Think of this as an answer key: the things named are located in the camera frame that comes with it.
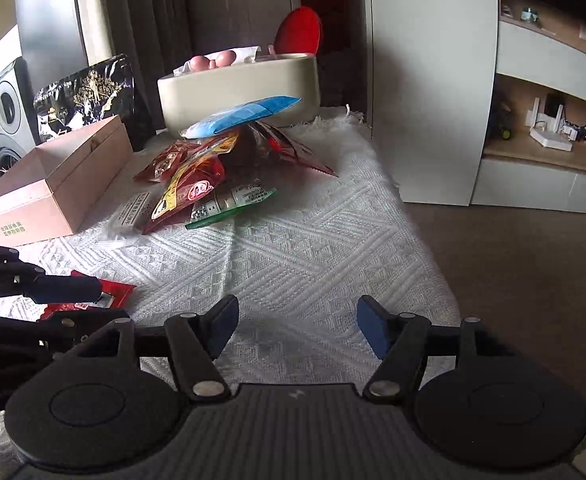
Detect black snack bag gold tree print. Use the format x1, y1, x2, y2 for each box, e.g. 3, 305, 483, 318
33, 54, 156, 153

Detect pink cardboard box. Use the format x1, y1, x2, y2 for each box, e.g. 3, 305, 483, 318
0, 114, 134, 248

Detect dark grey panel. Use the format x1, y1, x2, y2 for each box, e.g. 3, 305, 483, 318
16, 0, 90, 70

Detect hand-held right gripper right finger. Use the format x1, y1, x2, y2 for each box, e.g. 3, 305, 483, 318
356, 295, 518, 401

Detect long red snack packet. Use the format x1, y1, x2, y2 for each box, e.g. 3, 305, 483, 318
245, 120, 339, 178

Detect grey curtain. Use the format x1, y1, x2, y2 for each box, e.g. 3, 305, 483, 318
108, 0, 196, 68

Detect beige tape roll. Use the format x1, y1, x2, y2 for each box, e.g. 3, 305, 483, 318
157, 53, 321, 138

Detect small red snack packet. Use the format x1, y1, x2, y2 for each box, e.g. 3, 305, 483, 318
38, 270, 138, 323

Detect white woven tablecloth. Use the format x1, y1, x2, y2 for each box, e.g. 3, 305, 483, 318
0, 106, 462, 480

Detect red round plastic object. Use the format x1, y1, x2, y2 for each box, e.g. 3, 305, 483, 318
274, 6, 324, 56

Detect dark red snack packet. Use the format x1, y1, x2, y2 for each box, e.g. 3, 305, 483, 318
134, 140, 209, 183

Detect grey washing machine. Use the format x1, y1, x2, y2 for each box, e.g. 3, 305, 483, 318
0, 25, 41, 181

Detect green and white snack packet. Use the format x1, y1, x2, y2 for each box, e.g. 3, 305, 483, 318
185, 182, 278, 231

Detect pink rounded item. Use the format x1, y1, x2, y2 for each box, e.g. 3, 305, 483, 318
189, 51, 239, 72

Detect orange snack packet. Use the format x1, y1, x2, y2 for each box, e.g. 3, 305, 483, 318
193, 127, 242, 158

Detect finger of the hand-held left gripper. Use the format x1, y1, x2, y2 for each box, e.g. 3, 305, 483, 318
0, 311, 119, 348
0, 241, 105, 306

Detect blue snack packet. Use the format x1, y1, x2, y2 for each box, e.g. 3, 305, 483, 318
179, 96, 304, 139

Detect white and wood shelf unit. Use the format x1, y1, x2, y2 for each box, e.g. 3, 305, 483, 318
473, 0, 586, 217

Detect tall white cabinet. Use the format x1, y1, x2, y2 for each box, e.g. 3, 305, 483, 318
363, 0, 501, 207

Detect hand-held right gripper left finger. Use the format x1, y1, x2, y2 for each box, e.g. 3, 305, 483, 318
80, 294, 240, 403

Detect white router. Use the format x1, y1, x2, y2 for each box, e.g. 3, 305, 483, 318
525, 97, 574, 151

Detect red and yellow snack packet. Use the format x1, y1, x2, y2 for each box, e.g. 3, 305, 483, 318
142, 152, 226, 236

